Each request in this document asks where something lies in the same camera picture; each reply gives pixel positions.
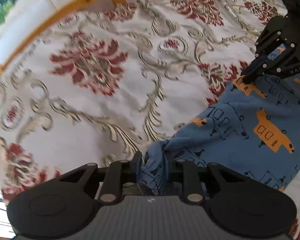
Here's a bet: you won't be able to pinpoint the white floral bed sheet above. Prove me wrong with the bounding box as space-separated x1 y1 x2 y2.
0 0 300 239

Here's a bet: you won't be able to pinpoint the blue pants with orange print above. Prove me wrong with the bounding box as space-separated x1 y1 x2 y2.
138 74 300 194

